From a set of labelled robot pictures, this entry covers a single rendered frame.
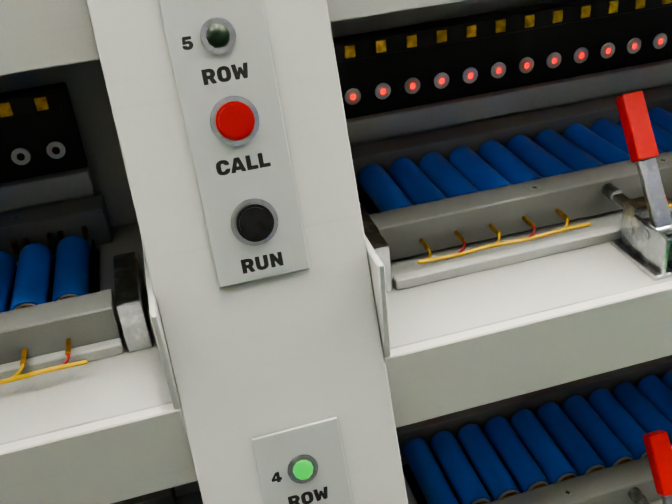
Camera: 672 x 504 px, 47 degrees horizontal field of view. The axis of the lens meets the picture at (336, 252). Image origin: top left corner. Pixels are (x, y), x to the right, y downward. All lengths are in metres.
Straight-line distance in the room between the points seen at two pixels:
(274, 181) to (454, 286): 0.12
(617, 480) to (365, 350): 0.23
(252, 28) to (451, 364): 0.18
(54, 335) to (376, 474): 0.17
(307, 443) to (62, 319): 0.13
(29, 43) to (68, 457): 0.17
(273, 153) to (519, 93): 0.26
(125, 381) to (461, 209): 0.20
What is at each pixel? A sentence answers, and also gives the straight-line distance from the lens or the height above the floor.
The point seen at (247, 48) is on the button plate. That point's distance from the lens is 0.32.
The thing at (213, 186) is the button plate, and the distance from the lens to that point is 0.32.
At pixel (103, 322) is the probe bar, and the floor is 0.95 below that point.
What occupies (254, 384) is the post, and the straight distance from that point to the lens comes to 0.35.
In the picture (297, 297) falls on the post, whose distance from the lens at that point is 0.34.
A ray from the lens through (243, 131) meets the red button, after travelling 0.32.
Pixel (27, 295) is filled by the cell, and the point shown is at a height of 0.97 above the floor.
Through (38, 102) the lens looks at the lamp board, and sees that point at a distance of 0.49.
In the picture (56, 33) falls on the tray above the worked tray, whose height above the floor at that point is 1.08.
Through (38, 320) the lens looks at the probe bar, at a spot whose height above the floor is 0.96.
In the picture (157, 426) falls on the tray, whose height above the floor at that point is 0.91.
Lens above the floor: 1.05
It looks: 13 degrees down
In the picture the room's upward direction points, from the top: 10 degrees counter-clockwise
